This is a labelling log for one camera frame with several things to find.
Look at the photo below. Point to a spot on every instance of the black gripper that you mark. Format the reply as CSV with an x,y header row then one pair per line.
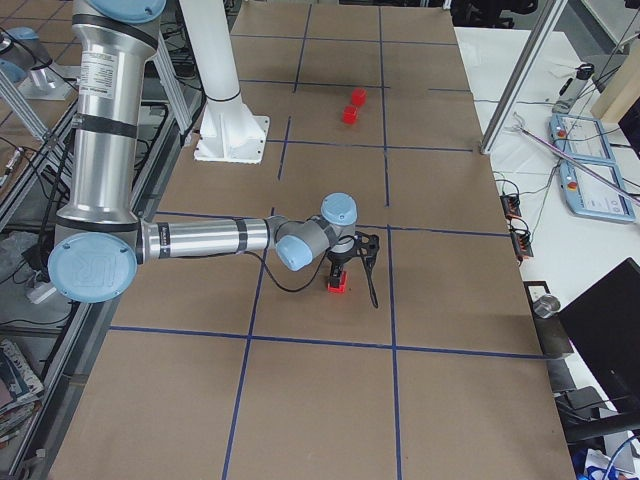
x,y
339,262

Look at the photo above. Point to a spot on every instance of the red block carried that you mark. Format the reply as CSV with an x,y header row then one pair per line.
x,y
337,282

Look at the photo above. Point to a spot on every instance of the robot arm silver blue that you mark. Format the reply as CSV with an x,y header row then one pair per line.
x,y
99,241

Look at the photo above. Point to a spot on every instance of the red block middle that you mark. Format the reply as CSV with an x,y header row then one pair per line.
x,y
350,114

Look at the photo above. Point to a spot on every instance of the red block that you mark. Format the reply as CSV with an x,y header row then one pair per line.
x,y
358,97
350,114

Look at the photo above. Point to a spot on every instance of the red block near left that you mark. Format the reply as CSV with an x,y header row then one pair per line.
x,y
358,97

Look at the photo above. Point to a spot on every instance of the orange electronics board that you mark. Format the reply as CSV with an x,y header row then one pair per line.
x,y
519,230

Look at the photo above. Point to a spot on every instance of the metal cup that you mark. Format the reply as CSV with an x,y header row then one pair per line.
x,y
546,306

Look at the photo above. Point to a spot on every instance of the black monitor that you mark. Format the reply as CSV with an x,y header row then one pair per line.
x,y
603,325

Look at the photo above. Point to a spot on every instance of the white power strip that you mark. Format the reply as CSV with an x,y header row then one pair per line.
x,y
40,292

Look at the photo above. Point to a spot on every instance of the stack of books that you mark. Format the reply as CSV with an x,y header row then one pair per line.
x,y
21,390

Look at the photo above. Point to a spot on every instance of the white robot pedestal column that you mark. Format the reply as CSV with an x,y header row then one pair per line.
x,y
229,132

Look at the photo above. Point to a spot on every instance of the aluminium frame post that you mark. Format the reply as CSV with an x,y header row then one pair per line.
x,y
537,38

